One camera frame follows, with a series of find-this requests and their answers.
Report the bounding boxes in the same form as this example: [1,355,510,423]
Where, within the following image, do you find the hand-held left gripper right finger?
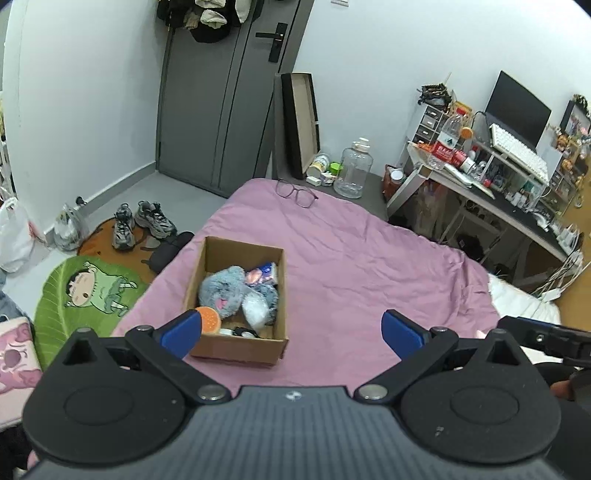
[352,308,534,407]

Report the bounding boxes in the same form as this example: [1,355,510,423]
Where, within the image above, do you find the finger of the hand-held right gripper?
[496,315,555,357]

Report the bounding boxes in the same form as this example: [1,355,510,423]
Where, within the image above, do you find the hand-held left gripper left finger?
[58,309,232,408]

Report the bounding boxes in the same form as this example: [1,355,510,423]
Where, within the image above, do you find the burger toy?
[193,305,222,334]

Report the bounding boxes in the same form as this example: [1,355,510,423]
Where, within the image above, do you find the brown cardboard box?
[182,236,291,367]

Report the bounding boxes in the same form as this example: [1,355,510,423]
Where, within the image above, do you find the blue tissue packet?
[246,261,278,287]

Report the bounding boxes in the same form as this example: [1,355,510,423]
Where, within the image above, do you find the white quilt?
[486,274,562,325]

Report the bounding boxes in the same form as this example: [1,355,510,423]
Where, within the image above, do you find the grey plush toy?
[198,266,253,319]

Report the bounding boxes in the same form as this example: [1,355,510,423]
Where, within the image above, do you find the pink bed sheet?
[111,178,502,394]

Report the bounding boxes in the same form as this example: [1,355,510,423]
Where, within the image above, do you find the black slipper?
[148,230,196,273]

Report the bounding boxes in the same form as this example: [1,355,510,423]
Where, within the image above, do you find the black bag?
[454,233,491,264]

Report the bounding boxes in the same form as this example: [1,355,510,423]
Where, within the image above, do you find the white power strip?
[556,224,585,256]

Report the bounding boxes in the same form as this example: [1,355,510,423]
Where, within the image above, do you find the grey sneaker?
[112,203,137,250]
[134,200,178,240]

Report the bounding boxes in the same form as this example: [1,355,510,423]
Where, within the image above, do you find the brown floor mat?
[76,216,185,269]

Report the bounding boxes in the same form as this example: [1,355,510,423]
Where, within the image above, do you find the green cartoon floor mat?
[34,256,151,370]

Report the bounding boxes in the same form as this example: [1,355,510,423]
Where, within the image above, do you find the white desk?
[386,137,583,297]

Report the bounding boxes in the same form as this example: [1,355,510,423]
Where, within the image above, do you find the grey side table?
[302,165,389,219]

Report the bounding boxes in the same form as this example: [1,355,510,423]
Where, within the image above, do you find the brown jar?
[382,163,407,204]

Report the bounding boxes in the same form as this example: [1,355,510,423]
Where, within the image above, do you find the grey plastic bag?
[52,202,91,252]

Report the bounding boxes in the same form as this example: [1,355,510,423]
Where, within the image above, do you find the pink cartoon cushion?
[0,316,45,431]

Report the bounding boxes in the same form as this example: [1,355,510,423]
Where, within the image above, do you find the clear water jug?
[333,137,374,199]

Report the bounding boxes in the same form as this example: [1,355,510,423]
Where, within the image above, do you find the grey eyeglasses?
[276,178,320,209]

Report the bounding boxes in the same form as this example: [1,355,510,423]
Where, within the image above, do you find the white keyboard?
[489,123,550,184]

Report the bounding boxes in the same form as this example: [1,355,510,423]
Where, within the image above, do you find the white yellow tin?
[308,152,331,179]

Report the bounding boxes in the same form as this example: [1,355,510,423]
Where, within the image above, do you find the white shopping bag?
[0,198,36,273]

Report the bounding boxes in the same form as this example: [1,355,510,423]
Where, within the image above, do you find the clear water bottle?
[431,112,464,169]

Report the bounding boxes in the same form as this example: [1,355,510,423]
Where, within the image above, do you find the small drawer organiser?
[412,103,447,144]

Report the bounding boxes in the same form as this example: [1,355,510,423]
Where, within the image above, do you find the grey door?
[155,0,315,197]

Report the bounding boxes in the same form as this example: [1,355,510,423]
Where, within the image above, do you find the black monitor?
[484,70,553,153]

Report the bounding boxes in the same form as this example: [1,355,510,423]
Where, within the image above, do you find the black flat box lid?
[280,71,322,180]

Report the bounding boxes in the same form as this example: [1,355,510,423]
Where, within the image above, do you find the beige garment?
[183,6,228,29]

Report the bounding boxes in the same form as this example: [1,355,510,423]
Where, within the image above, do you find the picture frame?
[560,99,591,137]

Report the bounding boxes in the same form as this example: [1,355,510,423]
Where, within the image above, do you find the black door handle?
[255,23,286,64]

